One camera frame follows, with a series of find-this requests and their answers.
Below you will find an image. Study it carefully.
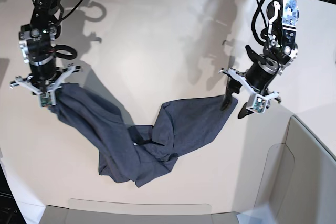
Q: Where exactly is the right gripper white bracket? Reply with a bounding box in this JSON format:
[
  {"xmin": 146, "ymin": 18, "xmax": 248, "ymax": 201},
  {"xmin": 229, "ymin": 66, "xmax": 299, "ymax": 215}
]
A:
[{"xmin": 9, "ymin": 64, "xmax": 81, "ymax": 108}]

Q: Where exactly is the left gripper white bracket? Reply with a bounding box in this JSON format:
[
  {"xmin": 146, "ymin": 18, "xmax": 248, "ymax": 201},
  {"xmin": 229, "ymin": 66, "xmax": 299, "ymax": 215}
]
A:
[{"xmin": 219, "ymin": 68, "xmax": 281, "ymax": 119}]

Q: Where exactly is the dark blue t-shirt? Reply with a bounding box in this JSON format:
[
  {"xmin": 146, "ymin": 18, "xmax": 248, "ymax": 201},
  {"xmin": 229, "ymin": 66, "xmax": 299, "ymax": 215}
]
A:
[{"xmin": 50, "ymin": 83, "xmax": 238, "ymax": 187}]

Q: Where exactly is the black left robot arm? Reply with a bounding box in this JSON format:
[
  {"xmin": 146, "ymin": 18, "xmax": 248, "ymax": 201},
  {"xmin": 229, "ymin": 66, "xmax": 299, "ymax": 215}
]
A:
[{"xmin": 220, "ymin": 0, "xmax": 299, "ymax": 119}]

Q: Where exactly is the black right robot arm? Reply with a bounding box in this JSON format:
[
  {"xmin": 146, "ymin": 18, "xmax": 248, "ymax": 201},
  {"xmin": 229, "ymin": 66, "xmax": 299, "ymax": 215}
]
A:
[{"xmin": 10, "ymin": 0, "xmax": 81, "ymax": 107}]

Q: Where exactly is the grey front partition panel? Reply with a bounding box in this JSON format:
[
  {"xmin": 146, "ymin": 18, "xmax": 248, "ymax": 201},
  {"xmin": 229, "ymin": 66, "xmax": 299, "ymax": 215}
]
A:
[{"xmin": 39, "ymin": 202, "xmax": 239, "ymax": 223}]

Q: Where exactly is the grey partition panel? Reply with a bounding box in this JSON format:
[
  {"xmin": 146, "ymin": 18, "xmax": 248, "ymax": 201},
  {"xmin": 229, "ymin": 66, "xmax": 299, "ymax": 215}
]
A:
[
  {"xmin": 253, "ymin": 115, "xmax": 336, "ymax": 224},
  {"xmin": 39, "ymin": 202, "xmax": 239, "ymax": 223}
]

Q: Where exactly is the grey right side partition panel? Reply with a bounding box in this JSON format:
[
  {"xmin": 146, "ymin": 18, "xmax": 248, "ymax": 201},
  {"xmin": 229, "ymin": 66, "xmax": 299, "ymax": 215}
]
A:
[{"xmin": 253, "ymin": 115, "xmax": 336, "ymax": 224}]

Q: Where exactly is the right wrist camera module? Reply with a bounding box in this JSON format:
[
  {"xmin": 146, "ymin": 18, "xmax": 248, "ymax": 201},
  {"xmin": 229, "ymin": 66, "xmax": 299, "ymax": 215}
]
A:
[{"xmin": 38, "ymin": 92, "xmax": 56, "ymax": 108}]

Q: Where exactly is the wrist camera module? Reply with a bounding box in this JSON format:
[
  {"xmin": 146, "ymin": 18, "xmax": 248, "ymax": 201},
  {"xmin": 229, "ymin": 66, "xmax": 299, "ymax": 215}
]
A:
[
  {"xmin": 38, "ymin": 92, "xmax": 56, "ymax": 108},
  {"xmin": 246, "ymin": 94, "xmax": 270, "ymax": 113}
]

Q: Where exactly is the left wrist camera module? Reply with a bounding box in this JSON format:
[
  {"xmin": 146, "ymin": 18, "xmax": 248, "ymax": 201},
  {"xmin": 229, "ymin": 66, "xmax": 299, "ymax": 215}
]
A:
[{"xmin": 246, "ymin": 94, "xmax": 270, "ymax": 113}]

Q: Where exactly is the clear acrylic right panel bracket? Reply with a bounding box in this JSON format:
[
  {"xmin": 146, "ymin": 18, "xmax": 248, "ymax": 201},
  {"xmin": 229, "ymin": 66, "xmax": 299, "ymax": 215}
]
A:
[{"xmin": 254, "ymin": 143, "xmax": 295, "ymax": 215}]

